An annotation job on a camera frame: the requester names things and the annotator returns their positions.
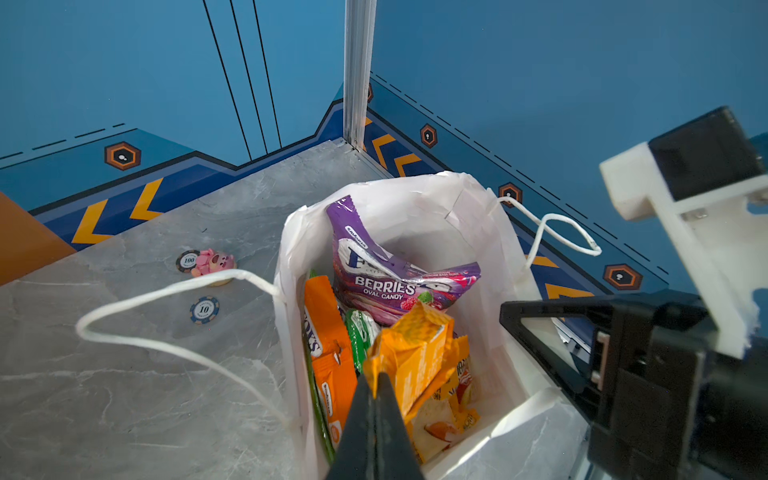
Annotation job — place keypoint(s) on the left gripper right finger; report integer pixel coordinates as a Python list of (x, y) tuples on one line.
[(395, 458)]

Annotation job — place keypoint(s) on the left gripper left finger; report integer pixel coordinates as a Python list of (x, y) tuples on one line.
[(356, 453)]

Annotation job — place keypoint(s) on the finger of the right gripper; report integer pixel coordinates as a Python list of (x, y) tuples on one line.
[(582, 373)]

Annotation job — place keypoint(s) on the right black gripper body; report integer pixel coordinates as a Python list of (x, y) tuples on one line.
[(670, 405)]

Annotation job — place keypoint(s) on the green white snack bag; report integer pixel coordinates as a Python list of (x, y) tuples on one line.
[(362, 331)]

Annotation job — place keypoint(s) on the orange Fox's candy bag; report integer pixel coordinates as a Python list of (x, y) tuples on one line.
[(331, 354)]

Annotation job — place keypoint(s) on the purple Fox's candy bag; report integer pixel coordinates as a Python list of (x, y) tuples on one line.
[(367, 277)]

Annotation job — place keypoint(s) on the green chips bag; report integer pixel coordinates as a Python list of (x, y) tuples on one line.
[(318, 410)]

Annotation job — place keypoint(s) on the orange yellow snack pouch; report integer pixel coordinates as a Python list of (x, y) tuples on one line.
[(444, 418)]

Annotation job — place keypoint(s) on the blue poker chip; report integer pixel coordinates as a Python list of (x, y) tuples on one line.
[(204, 310)]

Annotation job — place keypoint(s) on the small black round badge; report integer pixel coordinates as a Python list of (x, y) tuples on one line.
[(187, 260)]

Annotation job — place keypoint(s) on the pink bear keychain toy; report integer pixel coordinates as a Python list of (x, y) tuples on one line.
[(209, 261)]

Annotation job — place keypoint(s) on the right aluminium corner post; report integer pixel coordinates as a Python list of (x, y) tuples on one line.
[(360, 16)]

